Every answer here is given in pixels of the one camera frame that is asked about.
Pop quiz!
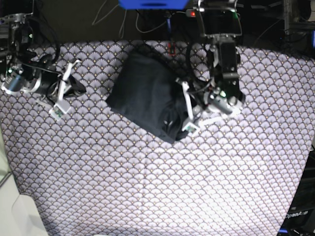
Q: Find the white cable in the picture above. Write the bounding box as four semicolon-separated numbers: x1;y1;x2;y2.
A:
92;4;170;37

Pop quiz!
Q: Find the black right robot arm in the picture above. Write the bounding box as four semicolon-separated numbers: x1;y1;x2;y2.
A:
0;13;86;121

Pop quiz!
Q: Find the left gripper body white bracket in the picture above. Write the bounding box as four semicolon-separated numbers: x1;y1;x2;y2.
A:
174;78;243;138

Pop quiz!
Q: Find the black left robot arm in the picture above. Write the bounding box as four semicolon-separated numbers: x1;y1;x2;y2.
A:
177;0;246;136

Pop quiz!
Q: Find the white power strip red switch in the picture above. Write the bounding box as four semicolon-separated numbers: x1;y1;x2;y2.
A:
185;9;196;18

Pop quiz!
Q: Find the fan-patterned table cloth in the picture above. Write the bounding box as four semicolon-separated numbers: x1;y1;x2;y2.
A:
0;41;315;236

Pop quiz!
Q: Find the black OpenArm base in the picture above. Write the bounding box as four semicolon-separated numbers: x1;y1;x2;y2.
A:
278;150;315;236

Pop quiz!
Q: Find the dark navy T-shirt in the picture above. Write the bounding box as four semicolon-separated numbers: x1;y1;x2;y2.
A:
106;51;189;144

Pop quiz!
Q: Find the white cabinet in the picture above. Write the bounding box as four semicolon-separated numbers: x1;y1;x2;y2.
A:
0;137;48;236

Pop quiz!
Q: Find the red table clamp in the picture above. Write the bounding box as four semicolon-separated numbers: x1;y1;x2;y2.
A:
168;42;176;56

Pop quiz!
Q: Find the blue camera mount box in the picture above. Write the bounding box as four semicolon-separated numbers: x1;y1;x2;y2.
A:
119;0;188;10

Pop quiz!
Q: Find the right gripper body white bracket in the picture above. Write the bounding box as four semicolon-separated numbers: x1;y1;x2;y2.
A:
35;59;82;121

